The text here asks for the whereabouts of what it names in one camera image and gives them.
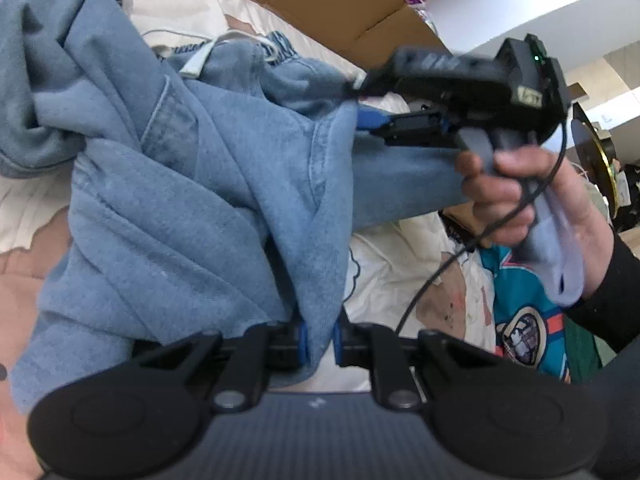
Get round black gold-rimmed disc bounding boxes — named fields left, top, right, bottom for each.
left=570, top=102, right=622, bottom=221

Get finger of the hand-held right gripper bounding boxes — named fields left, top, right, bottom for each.
left=345, top=71, right=401, bottom=98
left=356, top=109, right=458, bottom=150

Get cream bear print bedsheet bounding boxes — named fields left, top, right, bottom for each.
left=0, top=0, right=501, bottom=396

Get brown cardboard sheet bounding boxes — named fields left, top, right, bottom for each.
left=150, top=0, right=451, bottom=68

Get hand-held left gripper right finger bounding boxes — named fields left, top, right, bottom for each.
left=332, top=322, right=501, bottom=410

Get person's right forearm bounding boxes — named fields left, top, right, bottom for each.
left=564, top=230, right=640, bottom=363

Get person's right hand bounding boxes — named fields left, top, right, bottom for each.
left=457, top=147, right=615, bottom=297

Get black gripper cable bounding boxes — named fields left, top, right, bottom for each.
left=395, top=105, right=571, bottom=335

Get blue denim pants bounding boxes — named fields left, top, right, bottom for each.
left=0, top=0, right=468, bottom=413

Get teal printed blanket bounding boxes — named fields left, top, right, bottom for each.
left=480, top=247, right=601, bottom=383

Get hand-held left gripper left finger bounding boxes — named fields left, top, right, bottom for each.
left=131, top=322, right=307, bottom=410

